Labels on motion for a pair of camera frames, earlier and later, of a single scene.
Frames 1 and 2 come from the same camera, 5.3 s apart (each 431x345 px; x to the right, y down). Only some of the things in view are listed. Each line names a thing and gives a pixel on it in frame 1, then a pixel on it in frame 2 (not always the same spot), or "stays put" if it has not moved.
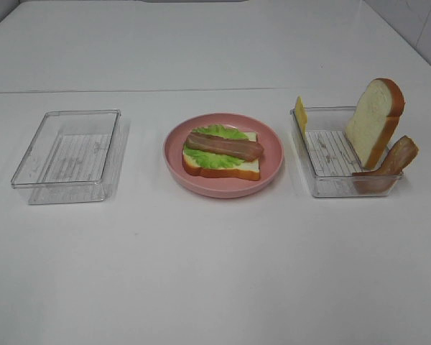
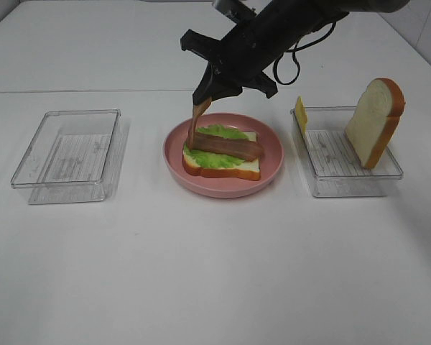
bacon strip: x=383 y=180 -> x=197 y=109
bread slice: x=249 y=169 stays put
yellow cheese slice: x=301 y=116 stays put
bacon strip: x=237 y=148 stays put
